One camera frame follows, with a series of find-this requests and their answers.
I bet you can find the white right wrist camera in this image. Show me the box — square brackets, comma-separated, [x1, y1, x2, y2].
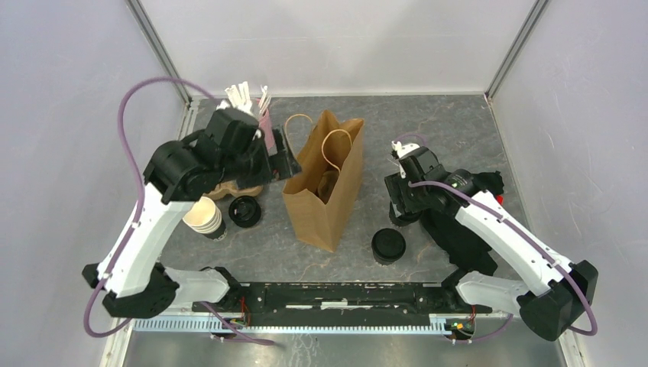
[391, 141, 420, 178]

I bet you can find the aluminium slotted cable duct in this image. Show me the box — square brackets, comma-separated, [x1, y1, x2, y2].
[113, 283, 477, 336]

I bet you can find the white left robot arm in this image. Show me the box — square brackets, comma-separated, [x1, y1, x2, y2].
[82, 108, 301, 319]

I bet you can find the pink straw holder cup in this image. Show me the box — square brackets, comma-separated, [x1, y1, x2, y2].
[258, 98, 275, 152]

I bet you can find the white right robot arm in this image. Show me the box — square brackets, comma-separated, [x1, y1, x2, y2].
[384, 141, 598, 341]

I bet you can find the brown paper bag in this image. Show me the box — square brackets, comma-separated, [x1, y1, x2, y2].
[282, 110, 365, 252]

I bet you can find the stack of black lids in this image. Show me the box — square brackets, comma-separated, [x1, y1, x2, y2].
[228, 196, 262, 229]

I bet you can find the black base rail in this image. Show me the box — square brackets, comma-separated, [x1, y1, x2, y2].
[192, 282, 491, 327]

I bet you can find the white wrapped straws bundle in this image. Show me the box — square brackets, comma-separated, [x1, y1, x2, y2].
[224, 81, 271, 117]

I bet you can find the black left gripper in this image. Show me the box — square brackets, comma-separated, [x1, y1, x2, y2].
[221, 125, 303, 193]

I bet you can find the brown cardboard cup carrier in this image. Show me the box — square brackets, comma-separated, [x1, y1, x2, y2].
[205, 180, 264, 200]
[316, 170, 339, 203]

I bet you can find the black paper coffee cup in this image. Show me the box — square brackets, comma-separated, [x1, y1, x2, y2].
[372, 252, 404, 266]
[389, 206, 421, 227]

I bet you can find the black cloth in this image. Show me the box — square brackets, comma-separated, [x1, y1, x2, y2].
[419, 169, 504, 275]

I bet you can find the stack of paper cups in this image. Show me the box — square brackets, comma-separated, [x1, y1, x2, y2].
[183, 196, 227, 241]

